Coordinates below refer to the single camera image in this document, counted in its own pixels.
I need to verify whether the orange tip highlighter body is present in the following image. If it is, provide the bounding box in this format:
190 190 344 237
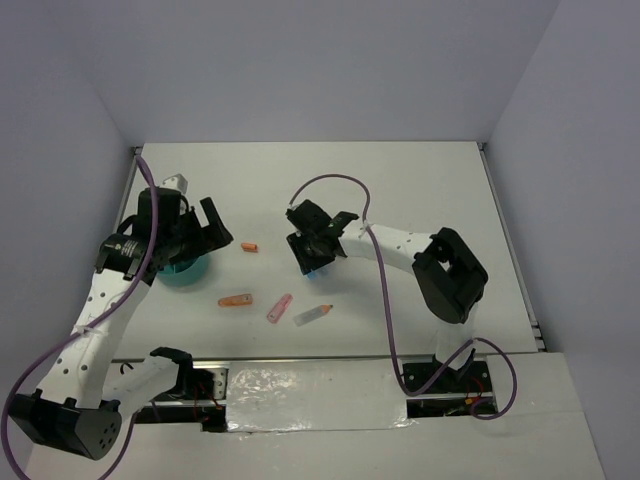
293 304 333 327

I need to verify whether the teal round organizer container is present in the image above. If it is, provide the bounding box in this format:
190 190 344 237
156 255 210 288

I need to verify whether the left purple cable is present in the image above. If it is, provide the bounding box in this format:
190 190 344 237
2 155 162 480

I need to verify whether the orange marker cap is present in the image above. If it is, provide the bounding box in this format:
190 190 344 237
241 243 259 253

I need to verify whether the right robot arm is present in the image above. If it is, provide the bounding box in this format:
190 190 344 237
286 200 489 391

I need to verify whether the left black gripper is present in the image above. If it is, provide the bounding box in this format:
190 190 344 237
164 198 233 266

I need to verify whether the silver foil sheet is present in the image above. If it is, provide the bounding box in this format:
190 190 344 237
226 360 410 433

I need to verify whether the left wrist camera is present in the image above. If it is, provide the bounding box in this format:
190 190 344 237
160 174 189 195

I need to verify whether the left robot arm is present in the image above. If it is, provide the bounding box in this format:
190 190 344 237
3 187 233 460

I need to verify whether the pink correction tape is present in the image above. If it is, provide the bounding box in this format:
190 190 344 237
266 293 293 324

